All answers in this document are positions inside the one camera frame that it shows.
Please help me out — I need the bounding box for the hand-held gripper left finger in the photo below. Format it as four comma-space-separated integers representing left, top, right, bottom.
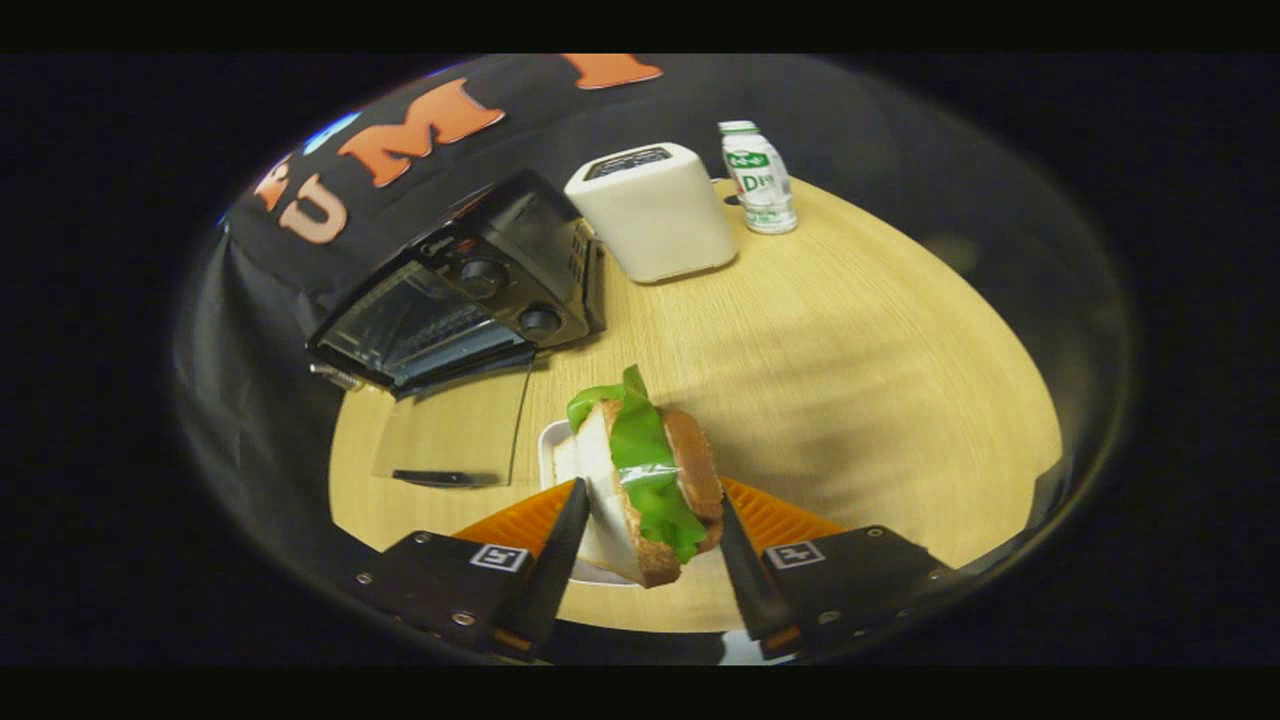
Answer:
352, 478, 591, 661

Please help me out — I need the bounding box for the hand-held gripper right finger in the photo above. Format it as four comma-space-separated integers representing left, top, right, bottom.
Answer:
718, 478, 956, 656

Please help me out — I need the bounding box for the lettuce sandwich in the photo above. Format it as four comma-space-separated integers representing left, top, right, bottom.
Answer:
567, 365, 726, 589

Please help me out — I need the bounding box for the black toaster oven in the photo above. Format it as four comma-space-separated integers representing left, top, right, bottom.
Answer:
305, 170, 609, 491

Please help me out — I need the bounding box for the white pop-up toaster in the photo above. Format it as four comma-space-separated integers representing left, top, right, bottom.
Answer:
564, 142, 739, 285

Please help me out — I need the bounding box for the white rectangular plate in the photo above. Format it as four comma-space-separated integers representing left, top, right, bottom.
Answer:
537, 420, 721, 589

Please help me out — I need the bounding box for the white green-label drink bottle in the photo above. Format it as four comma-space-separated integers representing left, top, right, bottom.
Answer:
718, 120, 799, 236

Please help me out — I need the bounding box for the black backdrop cloth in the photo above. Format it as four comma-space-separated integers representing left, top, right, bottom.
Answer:
175, 54, 1136, 601

